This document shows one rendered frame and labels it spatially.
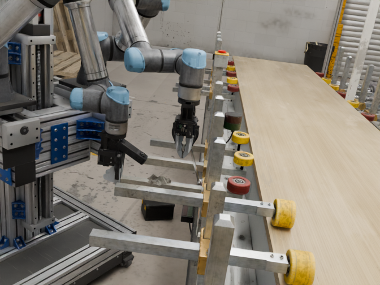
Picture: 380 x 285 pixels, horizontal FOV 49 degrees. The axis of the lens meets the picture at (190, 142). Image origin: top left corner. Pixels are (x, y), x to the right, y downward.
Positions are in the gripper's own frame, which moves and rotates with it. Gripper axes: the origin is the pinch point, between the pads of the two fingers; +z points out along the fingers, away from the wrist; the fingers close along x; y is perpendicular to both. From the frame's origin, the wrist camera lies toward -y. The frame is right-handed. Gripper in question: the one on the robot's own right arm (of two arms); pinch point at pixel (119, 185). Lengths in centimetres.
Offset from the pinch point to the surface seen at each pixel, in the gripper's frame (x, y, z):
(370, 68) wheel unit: -169, -141, -29
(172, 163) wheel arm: -23.5, -16.8, -0.8
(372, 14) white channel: -160, -129, -65
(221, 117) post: -2.3, -33.0, -29.3
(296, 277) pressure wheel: 54, -52, -12
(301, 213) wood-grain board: 16, -61, -7
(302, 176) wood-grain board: -13, -67, -7
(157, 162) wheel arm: -23.5, -10.7, -0.4
